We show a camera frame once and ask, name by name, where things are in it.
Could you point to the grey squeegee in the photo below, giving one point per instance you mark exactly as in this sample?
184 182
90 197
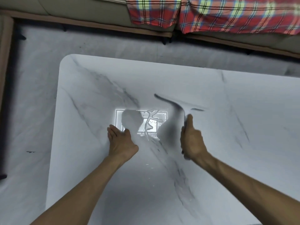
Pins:
179 108

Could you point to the beige sofa with brown base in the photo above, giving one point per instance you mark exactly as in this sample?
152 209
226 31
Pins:
70 11

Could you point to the person's right hand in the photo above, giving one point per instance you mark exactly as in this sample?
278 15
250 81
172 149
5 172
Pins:
193 142

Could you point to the person's right forearm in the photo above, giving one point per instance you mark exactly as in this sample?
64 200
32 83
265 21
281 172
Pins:
246 187

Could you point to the person's left forearm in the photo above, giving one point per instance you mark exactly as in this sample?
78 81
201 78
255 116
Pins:
77 196

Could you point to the person's left hand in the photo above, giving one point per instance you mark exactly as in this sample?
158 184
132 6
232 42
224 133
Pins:
121 145

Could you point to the person's left thumb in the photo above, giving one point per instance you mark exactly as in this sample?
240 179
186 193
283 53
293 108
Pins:
128 135

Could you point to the person's right thumb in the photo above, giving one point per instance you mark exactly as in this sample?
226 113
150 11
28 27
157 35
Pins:
190 123

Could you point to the red plaid cloth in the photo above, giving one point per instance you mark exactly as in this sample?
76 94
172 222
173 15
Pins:
239 14
152 11

